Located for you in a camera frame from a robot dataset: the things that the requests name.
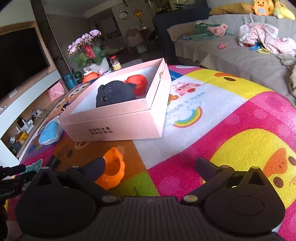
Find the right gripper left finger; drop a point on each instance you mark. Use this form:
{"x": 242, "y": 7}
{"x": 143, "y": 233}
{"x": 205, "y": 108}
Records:
{"x": 84, "y": 177}

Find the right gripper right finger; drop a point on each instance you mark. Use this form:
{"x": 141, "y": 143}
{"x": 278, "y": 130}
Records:
{"x": 214, "y": 176}

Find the blue wet wipes pack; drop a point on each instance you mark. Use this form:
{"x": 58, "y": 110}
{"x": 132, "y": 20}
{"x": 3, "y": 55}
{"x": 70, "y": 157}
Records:
{"x": 51, "y": 133}

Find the black plush toy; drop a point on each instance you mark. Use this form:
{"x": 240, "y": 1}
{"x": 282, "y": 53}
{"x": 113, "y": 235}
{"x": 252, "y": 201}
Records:
{"x": 115, "y": 92}

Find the red plush toy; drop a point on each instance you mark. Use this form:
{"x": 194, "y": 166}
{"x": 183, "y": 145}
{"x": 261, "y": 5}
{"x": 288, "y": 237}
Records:
{"x": 139, "y": 84}

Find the pink cardboard box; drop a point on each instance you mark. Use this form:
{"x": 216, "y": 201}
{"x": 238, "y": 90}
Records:
{"x": 141, "y": 118}

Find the colourful cartoon play mat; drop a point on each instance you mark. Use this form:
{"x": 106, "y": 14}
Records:
{"x": 223, "y": 118}

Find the white tv cabinet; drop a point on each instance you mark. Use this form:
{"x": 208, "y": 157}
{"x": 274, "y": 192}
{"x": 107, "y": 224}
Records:
{"x": 21, "y": 101}

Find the pink paper bag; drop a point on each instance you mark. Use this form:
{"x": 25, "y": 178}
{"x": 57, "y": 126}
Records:
{"x": 56, "y": 91}

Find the blue water bottle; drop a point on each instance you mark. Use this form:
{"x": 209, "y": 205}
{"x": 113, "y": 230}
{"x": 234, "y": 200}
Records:
{"x": 69, "y": 81}

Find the orange round toy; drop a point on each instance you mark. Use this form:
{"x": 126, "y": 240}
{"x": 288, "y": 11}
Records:
{"x": 90, "y": 75}

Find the red lid snack jar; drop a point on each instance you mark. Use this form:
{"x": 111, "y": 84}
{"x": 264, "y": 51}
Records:
{"x": 116, "y": 65}

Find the pink orchid flower pot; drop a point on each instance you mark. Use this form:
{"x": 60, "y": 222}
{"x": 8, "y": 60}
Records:
{"x": 88, "y": 54}

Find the black television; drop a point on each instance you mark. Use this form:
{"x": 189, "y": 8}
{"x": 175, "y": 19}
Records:
{"x": 22, "y": 57}

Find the grey sofa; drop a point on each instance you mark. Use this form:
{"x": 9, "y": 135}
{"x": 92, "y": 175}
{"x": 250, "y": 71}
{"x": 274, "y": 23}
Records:
{"x": 226, "y": 55}

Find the dining chair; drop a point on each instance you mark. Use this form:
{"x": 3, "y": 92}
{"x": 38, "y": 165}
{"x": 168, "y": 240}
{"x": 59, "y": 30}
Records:
{"x": 135, "y": 41}

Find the green cloth on sofa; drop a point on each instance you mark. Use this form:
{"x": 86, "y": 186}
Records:
{"x": 204, "y": 31}

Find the pink baby clothes pile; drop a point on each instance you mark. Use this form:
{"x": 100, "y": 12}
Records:
{"x": 267, "y": 35}

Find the yellow pillow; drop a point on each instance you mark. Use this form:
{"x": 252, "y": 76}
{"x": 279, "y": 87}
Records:
{"x": 237, "y": 8}

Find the yellow duck plush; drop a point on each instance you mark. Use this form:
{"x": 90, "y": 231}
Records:
{"x": 263, "y": 7}

